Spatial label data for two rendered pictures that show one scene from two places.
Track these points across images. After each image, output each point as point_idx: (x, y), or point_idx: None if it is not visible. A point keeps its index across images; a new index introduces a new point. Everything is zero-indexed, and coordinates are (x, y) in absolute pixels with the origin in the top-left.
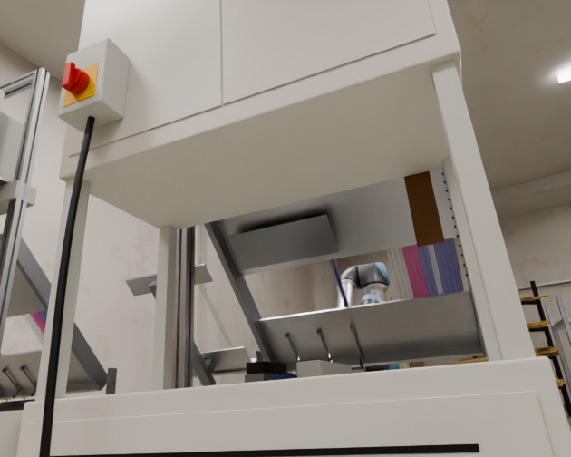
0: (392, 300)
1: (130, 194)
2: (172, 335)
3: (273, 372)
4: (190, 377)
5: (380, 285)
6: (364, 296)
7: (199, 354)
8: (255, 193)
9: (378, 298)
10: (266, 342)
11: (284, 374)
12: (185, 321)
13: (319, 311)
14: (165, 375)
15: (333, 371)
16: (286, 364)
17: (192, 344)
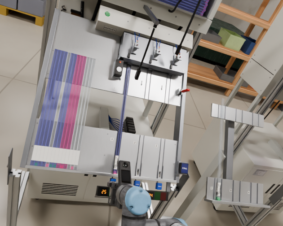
0: (88, 126)
1: None
2: (148, 102)
3: (126, 124)
4: (153, 124)
5: None
6: (143, 189)
7: (225, 171)
8: None
9: (128, 197)
10: None
11: (117, 119)
12: (160, 106)
13: (137, 134)
14: (144, 110)
15: (99, 116)
16: (128, 131)
17: (157, 115)
